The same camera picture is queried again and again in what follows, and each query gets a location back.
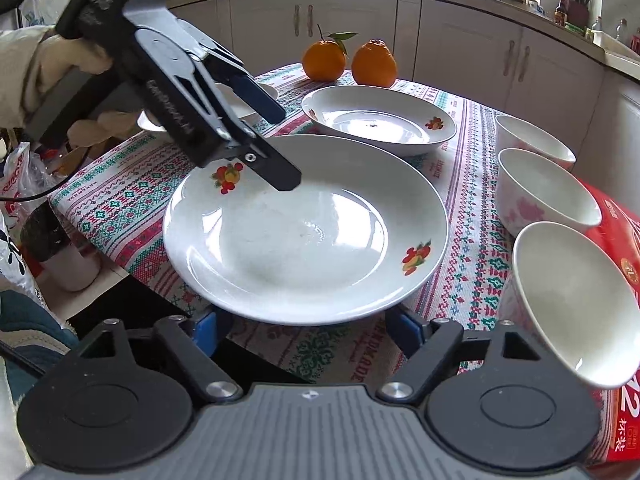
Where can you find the patterned red green tablecloth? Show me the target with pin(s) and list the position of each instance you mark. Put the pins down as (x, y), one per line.
(125, 195)

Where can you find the red cardboard box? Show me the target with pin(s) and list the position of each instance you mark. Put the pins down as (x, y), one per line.
(620, 250)

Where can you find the plastic bag red print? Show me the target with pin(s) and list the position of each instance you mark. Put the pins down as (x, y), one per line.
(17, 170)

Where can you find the orange with green leaf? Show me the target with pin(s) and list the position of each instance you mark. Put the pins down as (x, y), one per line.
(324, 60)

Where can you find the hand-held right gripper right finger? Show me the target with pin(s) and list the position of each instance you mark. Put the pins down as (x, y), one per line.
(410, 331)

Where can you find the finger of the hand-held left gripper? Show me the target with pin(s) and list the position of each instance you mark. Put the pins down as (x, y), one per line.
(255, 93)
(280, 175)

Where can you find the white plastic cup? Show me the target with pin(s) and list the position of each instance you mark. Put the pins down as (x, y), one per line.
(75, 270)

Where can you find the dark red knife block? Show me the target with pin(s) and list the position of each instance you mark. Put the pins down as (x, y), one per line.
(580, 10)

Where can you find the bumpy orange without leaf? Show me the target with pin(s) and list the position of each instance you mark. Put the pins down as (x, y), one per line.
(374, 64)

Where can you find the white plate fruit print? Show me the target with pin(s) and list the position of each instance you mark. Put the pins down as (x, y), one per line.
(380, 127)
(149, 124)
(300, 245)

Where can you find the person's left hand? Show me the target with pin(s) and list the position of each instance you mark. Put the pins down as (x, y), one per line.
(30, 70)

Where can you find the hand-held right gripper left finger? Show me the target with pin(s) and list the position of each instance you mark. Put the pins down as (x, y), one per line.
(205, 330)

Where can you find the white rectangular basin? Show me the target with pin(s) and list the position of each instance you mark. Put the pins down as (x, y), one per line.
(617, 47)

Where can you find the dark sauce bottle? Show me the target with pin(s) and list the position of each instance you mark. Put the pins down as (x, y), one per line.
(561, 10)

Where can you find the white bowl pink floral print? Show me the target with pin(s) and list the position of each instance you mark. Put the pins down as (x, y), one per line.
(570, 300)
(545, 185)
(530, 132)

